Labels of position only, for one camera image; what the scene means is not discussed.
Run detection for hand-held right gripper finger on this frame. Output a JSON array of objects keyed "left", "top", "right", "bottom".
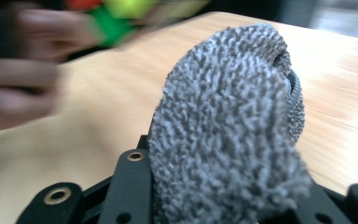
[{"left": 136, "top": 133, "right": 152, "bottom": 154}]

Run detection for grey terry towel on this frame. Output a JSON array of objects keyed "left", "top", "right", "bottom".
[{"left": 147, "top": 22, "right": 312, "bottom": 224}]

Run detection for multicoloured puzzle cube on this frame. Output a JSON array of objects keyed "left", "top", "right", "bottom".
[{"left": 62, "top": 0, "right": 213, "bottom": 49}]

